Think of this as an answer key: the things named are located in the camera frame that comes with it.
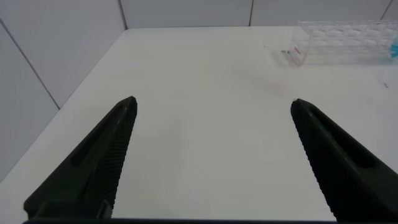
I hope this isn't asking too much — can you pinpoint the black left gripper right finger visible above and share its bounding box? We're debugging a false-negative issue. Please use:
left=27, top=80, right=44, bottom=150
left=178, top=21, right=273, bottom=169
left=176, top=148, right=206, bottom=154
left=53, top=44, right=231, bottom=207
left=289, top=98, right=398, bottom=223

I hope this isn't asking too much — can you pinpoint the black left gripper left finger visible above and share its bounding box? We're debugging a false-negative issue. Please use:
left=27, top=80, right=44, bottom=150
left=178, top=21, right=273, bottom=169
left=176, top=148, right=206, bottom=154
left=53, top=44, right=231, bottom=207
left=22, top=95, right=139, bottom=220

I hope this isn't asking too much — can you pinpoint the clear acrylic test tube rack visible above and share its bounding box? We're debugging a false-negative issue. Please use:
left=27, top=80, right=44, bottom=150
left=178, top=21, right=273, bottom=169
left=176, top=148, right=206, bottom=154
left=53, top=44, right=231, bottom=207
left=287, top=19, right=398, bottom=67

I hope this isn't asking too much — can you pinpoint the test tube with blue pigment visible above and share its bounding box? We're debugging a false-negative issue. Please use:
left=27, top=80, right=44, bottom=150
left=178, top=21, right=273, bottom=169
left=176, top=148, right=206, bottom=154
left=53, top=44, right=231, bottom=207
left=389, top=36, right=398, bottom=58

